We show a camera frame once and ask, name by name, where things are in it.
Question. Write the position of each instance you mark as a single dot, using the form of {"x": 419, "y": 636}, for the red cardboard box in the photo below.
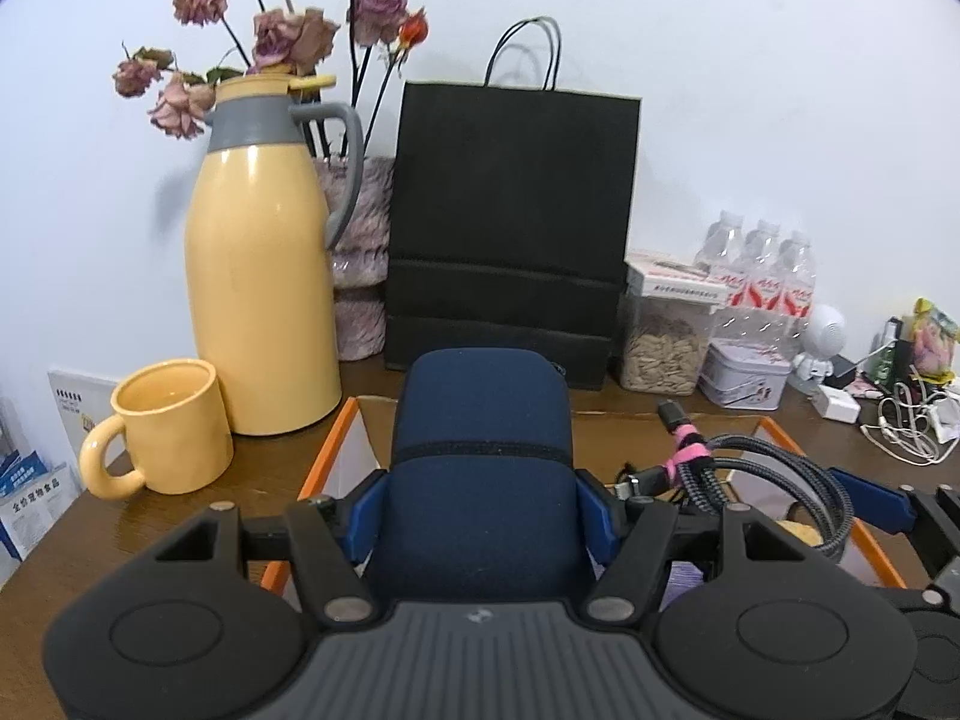
{"x": 346, "y": 457}

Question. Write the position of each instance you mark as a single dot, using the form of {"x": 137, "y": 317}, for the white charger block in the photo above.
{"x": 838, "y": 403}

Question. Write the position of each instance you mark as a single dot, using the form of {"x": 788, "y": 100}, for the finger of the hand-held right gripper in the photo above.
{"x": 870, "y": 499}

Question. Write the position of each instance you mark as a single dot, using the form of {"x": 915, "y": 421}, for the yellow and pink snack packet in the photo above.
{"x": 934, "y": 337}

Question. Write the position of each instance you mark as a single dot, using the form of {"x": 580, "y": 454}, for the yellow mug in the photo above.
{"x": 180, "y": 435}

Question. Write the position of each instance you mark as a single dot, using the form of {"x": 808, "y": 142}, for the navy blue pouch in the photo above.
{"x": 480, "y": 465}

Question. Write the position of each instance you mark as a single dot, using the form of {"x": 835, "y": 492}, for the yellow and white plush toy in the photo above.
{"x": 799, "y": 532}

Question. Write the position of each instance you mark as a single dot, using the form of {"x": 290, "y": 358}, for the bunch of dried roses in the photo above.
{"x": 292, "y": 34}

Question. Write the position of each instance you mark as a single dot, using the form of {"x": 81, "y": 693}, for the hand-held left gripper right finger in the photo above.
{"x": 598, "y": 526}

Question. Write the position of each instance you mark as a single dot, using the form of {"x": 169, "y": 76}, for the clear jar of seeds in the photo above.
{"x": 664, "y": 352}

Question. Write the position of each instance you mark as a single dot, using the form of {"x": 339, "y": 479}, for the small black adapter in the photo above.
{"x": 849, "y": 371}

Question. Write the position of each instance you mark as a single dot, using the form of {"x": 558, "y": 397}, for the small grey tin box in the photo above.
{"x": 742, "y": 379}

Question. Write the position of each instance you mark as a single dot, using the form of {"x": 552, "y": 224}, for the pink wrapped vase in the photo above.
{"x": 364, "y": 240}

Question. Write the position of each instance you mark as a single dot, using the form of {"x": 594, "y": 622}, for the black desk holder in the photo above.
{"x": 891, "y": 356}

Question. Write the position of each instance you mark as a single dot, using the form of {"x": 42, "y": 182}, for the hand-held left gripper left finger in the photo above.
{"x": 367, "y": 519}

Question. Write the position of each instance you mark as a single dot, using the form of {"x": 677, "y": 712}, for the yellow thermos jug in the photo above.
{"x": 255, "y": 277}

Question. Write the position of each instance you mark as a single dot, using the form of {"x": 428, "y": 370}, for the white power adapter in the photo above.
{"x": 946, "y": 420}

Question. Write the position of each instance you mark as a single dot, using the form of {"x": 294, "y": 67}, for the black paper bag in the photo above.
{"x": 510, "y": 202}

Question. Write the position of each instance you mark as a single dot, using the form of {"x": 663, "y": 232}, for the white robot toy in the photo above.
{"x": 825, "y": 330}

